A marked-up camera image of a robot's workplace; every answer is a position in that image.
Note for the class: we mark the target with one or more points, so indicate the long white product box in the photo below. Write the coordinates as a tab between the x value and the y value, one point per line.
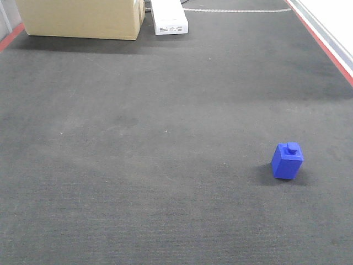
169	17

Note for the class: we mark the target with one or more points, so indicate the large open cardboard box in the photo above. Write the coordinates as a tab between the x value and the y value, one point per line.
118	20

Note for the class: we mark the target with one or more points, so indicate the blue plastic block part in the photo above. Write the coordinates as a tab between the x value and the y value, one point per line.
287	160

